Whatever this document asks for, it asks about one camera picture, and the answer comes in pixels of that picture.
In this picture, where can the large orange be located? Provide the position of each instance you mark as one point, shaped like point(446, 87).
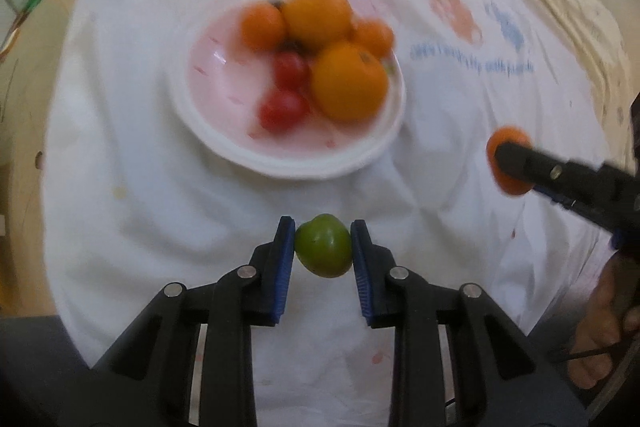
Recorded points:
point(348, 84)
point(317, 23)

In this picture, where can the green tomato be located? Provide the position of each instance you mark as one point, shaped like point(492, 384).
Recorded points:
point(324, 247)

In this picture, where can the white cartoon bed sheet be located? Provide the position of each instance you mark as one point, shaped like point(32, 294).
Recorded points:
point(131, 201)

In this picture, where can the cream patterned duvet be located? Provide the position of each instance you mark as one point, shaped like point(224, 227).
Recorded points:
point(592, 31)

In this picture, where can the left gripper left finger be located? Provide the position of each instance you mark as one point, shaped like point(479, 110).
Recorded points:
point(145, 377)

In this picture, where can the pink strawberry ceramic plate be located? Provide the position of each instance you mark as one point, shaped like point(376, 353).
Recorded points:
point(216, 84)

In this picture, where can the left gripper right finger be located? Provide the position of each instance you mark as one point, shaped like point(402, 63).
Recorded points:
point(459, 360)

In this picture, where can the red cherry tomato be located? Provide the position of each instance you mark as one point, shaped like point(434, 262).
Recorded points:
point(290, 71)
point(282, 110)

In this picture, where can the person right hand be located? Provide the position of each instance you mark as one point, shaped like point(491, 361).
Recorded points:
point(600, 328)

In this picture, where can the small mandarin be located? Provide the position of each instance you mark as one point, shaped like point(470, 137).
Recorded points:
point(262, 27)
point(375, 36)
point(506, 159)

